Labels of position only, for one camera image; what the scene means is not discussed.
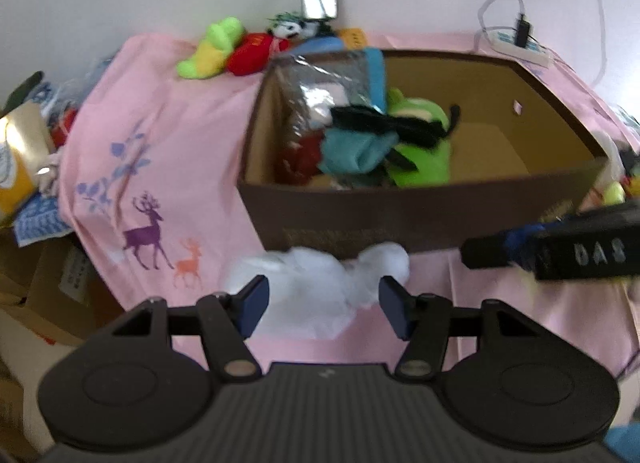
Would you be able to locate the green yellow plush toy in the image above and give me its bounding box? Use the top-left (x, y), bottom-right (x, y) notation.
top-left (176, 16), bottom-right (245, 79)

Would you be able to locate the blue patterned cloth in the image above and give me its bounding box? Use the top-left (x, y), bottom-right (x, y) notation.
top-left (13, 193), bottom-right (73, 247)

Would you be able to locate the black cloth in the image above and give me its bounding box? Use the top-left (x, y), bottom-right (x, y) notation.
top-left (328, 103), bottom-right (461, 172)

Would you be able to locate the red plush toy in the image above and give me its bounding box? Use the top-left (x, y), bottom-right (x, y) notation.
top-left (226, 33), bottom-right (292, 76)

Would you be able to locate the brown cardboard box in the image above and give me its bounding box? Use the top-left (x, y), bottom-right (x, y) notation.
top-left (238, 49), bottom-right (606, 258)

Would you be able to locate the black charger plug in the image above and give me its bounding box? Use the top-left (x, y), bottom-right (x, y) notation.
top-left (514, 12), bottom-right (532, 49)

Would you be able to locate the red plush item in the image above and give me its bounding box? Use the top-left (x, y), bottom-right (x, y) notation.
top-left (274, 134), bottom-right (323, 186)

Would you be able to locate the teal bath mesh sponge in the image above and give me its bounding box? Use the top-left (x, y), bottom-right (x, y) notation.
top-left (319, 128), bottom-right (399, 175)

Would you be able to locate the yellow paper bag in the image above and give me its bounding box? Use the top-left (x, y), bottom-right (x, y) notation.
top-left (0, 102), bottom-right (54, 224)

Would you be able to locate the white plush toy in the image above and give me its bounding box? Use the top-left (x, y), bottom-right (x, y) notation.
top-left (592, 130), bottom-right (625, 193)

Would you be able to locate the blue glasses case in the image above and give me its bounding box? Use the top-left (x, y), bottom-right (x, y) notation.
top-left (291, 36), bottom-right (346, 56)

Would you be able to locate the green avocado plush toy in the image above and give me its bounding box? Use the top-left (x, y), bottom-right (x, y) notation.
top-left (387, 88), bottom-right (461, 188)

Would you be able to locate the small panda plush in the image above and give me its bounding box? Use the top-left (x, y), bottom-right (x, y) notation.
top-left (267, 12), bottom-right (335, 40)

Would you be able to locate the pink deer print tablecloth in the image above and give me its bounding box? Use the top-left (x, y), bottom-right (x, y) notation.
top-left (58, 34), bottom-right (639, 375)

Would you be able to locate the grey wall cable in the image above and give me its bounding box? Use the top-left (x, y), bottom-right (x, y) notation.
top-left (588, 0), bottom-right (610, 89)

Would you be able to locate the blue snowflake plastic package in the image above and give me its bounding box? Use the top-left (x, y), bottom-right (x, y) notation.
top-left (274, 48), bottom-right (386, 142)

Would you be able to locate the white power strip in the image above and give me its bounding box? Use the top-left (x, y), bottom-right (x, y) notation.
top-left (487, 30), bottom-right (553, 67)

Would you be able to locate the yellow book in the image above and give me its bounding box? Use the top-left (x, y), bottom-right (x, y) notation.
top-left (337, 28), bottom-right (369, 50)

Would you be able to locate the black charger cable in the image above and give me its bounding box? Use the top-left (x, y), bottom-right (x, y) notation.
top-left (470, 0), bottom-right (526, 56)

